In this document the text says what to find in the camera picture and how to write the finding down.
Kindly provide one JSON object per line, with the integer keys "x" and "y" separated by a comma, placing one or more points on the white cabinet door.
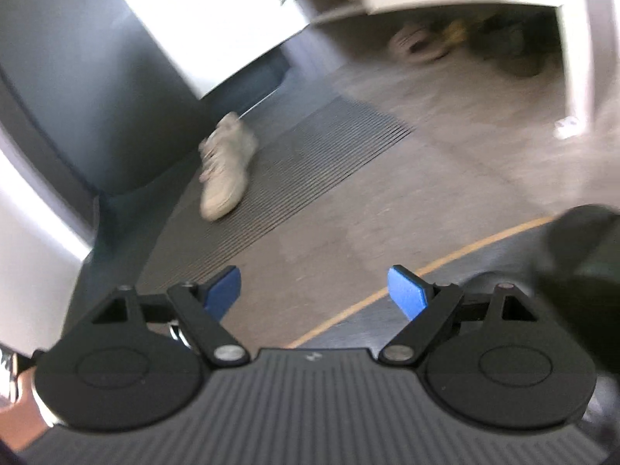
{"x": 208, "y": 41}

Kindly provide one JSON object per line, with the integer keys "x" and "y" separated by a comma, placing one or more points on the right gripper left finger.
{"x": 200, "y": 309}

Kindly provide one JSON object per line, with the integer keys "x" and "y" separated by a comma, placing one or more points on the black slide sandal front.
{"x": 577, "y": 271}

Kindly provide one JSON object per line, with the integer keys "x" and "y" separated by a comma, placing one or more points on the grey floor mat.
{"x": 480, "y": 158}

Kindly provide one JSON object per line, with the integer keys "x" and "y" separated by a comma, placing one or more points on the black shoe by cabinet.
{"x": 517, "y": 45}

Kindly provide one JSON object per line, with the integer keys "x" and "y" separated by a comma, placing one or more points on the white sneaker rear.
{"x": 226, "y": 155}

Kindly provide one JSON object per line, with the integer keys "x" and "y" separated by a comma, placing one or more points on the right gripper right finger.
{"x": 428, "y": 309}

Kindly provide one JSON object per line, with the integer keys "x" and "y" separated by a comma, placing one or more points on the beige slipper by cabinet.
{"x": 415, "y": 44}

